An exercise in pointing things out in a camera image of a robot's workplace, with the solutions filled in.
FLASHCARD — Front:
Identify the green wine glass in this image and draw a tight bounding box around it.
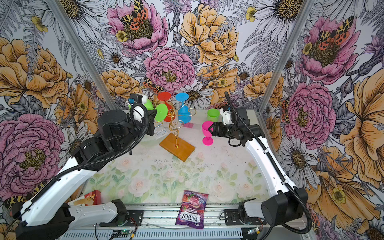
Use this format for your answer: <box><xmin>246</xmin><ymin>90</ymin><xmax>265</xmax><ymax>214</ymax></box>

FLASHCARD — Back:
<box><xmin>133</xmin><ymin>99</ymin><xmax>168</xmax><ymax>123</ymax></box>
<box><xmin>207</xmin><ymin>109</ymin><xmax>220</xmax><ymax>122</ymax></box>

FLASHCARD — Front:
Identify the pink wine glass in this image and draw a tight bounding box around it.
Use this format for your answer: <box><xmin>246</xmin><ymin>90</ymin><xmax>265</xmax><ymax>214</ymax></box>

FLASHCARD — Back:
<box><xmin>202</xmin><ymin>121</ymin><xmax>214</xmax><ymax>146</ymax></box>

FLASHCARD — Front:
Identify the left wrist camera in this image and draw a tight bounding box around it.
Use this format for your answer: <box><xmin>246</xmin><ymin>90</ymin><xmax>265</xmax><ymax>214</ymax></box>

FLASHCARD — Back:
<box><xmin>127</xmin><ymin>94</ymin><xmax>148</xmax><ymax>123</ymax></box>

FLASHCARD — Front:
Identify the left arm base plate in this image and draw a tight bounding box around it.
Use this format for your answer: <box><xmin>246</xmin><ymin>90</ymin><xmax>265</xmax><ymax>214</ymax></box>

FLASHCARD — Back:
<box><xmin>116</xmin><ymin>210</ymin><xmax>144</xmax><ymax>227</ymax></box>

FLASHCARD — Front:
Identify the aluminium front rail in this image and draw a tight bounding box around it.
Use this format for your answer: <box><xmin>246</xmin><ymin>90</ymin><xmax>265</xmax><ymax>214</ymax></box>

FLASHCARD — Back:
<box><xmin>59</xmin><ymin>203</ymin><xmax>304</xmax><ymax>231</ymax></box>

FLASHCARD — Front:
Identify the red wine glass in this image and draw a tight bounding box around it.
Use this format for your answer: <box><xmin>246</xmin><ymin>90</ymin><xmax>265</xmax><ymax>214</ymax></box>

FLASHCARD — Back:
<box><xmin>158</xmin><ymin>92</ymin><xmax>175</xmax><ymax>123</ymax></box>

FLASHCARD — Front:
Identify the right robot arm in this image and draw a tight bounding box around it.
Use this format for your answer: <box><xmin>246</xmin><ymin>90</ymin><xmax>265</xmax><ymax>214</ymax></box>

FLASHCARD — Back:
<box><xmin>208</xmin><ymin>92</ymin><xmax>312</xmax><ymax>237</ymax></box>

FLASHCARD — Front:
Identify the clear surgical mask packet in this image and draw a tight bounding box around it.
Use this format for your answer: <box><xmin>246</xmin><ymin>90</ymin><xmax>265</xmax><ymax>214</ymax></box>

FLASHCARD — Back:
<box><xmin>143</xmin><ymin>126</ymin><xmax>169</xmax><ymax>142</ymax></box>

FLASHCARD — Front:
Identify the rear blue wine glass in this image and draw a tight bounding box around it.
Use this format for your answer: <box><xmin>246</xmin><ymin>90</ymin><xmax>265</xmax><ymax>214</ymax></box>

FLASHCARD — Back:
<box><xmin>175</xmin><ymin>93</ymin><xmax>192</xmax><ymax>125</ymax></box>

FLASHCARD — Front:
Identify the pink flat strip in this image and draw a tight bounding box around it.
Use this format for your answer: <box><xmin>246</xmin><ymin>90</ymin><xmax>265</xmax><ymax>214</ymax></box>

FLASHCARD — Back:
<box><xmin>183</xmin><ymin>123</ymin><xmax>194</xmax><ymax>129</ymax></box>

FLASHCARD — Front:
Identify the green circuit board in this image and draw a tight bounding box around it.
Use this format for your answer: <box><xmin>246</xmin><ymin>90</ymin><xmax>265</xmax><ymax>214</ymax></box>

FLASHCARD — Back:
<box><xmin>112</xmin><ymin>230</ymin><xmax>136</xmax><ymax>238</ymax></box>

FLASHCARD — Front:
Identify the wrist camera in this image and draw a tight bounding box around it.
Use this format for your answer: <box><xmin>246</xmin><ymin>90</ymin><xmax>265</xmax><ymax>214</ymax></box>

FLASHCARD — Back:
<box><xmin>127</xmin><ymin>94</ymin><xmax>148</xmax><ymax>123</ymax></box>
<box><xmin>220</xmin><ymin>109</ymin><xmax>233</xmax><ymax>125</ymax></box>

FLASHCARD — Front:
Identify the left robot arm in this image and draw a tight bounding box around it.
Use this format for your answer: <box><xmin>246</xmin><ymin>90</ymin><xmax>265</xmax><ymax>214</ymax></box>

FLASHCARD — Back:
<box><xmin>12</xmin><ymin>103</ymin><xmax>154</xmax><ymax>240</ymax></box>

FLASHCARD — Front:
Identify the purple Fox's candy bag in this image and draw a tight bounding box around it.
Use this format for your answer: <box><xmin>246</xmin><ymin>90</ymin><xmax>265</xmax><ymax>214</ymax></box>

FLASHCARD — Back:
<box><xmin>176</xmin><ymin>190</ymin><xmax>209</xmax><ymax>230</ymax></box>

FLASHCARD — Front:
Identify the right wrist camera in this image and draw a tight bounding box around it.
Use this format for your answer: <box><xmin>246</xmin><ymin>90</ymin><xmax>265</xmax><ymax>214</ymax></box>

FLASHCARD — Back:
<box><xmin>220</xmin><ymin>109</ymin><xmax>233</xmax><ymax>125</ymax></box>

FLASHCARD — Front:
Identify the white red cardboard box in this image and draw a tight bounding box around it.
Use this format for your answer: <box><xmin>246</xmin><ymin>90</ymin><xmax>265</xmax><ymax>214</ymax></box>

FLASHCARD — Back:
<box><xmin>68</xmin><ymin>190</ymin><xmax>102</xmax><ymax>206</ymax></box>

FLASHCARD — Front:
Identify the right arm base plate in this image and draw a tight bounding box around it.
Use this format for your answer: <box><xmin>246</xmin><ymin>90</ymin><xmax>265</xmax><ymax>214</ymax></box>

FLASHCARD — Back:
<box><xmin>220</xmin><ymin>209</ymin><xmax>267</xmax><ymax>226</ymax></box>

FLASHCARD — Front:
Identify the gold wire glass rack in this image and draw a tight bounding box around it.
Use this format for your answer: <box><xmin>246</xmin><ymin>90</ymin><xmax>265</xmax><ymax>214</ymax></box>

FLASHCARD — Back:
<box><xmin>156</xmin><ymin>105</ymin><xmax>196</xmax><ymax>162</ymax></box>

